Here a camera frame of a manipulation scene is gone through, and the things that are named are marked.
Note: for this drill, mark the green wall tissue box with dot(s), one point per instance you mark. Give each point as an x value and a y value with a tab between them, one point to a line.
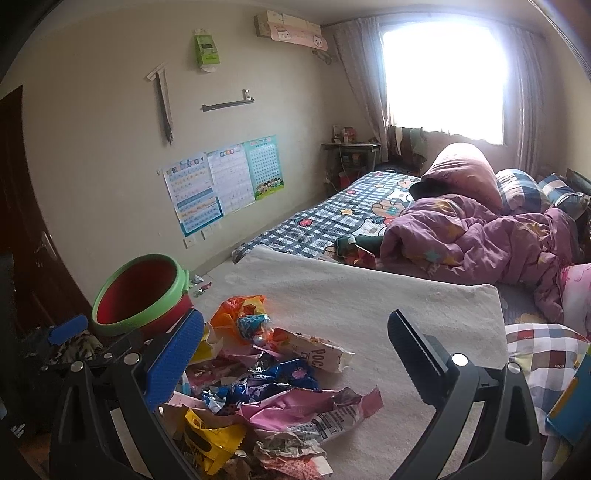
207	48

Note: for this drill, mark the bright window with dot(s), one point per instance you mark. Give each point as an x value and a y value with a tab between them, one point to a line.
443	78

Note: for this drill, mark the small colourful boxes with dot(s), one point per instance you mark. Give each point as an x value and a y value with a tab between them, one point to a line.
345	134

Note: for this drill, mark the pink rolled pillow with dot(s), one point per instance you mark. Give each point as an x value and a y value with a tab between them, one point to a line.
461	170

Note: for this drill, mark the blue and yellow box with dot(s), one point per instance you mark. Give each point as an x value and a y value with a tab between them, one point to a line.
570	406

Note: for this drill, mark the air conditioner with pink cover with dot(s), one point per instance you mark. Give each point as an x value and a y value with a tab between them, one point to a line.
295	30

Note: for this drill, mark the blue plaid pillow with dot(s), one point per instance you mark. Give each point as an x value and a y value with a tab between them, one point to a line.
565	194
521	189

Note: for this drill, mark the red container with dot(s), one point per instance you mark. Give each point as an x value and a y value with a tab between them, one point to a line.
345	179

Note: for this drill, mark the bed with plaid sheet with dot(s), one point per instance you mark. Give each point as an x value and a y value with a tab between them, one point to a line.
314	217

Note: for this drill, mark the black garment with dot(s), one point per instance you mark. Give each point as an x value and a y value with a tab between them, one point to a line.
425	190

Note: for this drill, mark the white chart wall poster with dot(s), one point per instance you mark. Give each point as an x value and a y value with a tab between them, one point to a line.
231	180

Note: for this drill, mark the black wall rail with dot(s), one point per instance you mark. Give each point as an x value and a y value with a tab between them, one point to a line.
226	104

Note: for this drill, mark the blue-bordered wall poster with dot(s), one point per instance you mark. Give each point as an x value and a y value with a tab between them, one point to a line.
189	198

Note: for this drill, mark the checked patchwork cloth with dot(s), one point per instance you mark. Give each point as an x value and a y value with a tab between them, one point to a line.
540	350

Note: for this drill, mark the wall-hung dark stick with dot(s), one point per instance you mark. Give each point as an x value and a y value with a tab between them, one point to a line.
164	106

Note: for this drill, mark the blue snack packet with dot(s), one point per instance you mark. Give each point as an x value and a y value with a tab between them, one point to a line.
286	374

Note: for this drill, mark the pink floral cloth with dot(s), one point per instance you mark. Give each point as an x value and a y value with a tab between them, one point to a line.
577	295

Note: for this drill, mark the small dark desk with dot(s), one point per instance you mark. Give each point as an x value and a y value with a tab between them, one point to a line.
351	146

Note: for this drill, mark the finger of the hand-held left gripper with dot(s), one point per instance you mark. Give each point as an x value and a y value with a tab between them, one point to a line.
68	330
122	344

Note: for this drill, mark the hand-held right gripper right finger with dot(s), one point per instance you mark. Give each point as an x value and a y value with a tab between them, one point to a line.
411	341

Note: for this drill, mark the green bottle on bed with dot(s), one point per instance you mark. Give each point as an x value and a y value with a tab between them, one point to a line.
360	242

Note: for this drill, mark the chair with draped clothes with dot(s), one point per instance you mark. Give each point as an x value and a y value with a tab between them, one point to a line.
408	147

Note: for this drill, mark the dark wooden door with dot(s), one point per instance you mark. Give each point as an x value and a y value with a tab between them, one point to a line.
27	184

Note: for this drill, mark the red bucket with green rim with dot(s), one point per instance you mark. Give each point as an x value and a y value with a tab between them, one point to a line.
138	286

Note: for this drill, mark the grey patterned curtain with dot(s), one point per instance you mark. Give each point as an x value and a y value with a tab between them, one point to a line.
528	101
364	78

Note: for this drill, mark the purple quilt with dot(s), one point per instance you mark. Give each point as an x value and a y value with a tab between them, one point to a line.
461	240

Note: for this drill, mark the leaf-patterned cushion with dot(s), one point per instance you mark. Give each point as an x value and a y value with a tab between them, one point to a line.
78	348

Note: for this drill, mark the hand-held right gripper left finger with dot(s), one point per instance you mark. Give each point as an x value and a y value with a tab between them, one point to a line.
175	355

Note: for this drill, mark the teal grid wall poster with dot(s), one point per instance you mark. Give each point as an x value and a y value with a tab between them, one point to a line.
265	166

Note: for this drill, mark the pile of snack wrappers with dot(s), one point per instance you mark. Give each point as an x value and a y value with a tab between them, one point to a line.
286	415

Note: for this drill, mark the white wall socket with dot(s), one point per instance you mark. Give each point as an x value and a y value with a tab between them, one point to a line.
190	243

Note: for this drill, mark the cream fleece blanket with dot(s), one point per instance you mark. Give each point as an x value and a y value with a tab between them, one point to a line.
346	300

